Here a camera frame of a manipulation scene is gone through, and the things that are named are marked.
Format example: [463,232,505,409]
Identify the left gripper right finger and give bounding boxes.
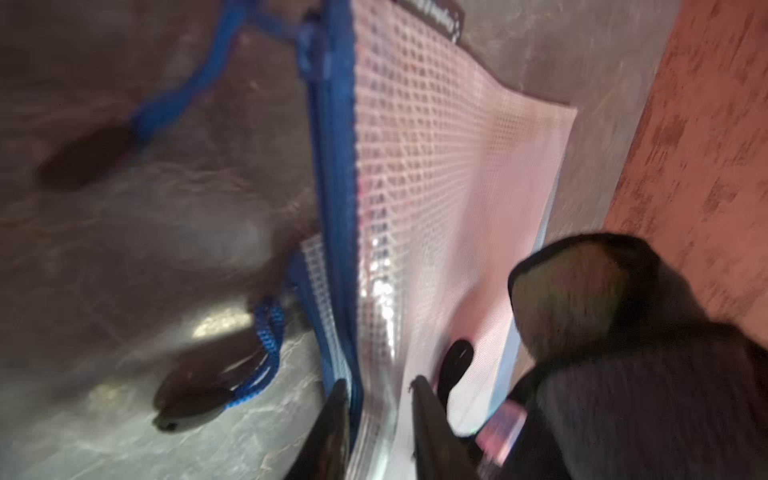
[410,375,478,480]

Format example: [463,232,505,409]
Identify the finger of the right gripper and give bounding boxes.
[436,339,474,408]

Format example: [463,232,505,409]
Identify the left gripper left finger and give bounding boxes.
[284,379,350,480]

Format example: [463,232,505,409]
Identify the white mesh document bag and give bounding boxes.
[35,0,578,480]

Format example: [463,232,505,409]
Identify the blue mesh document bag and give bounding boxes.
[154,235,361,433]

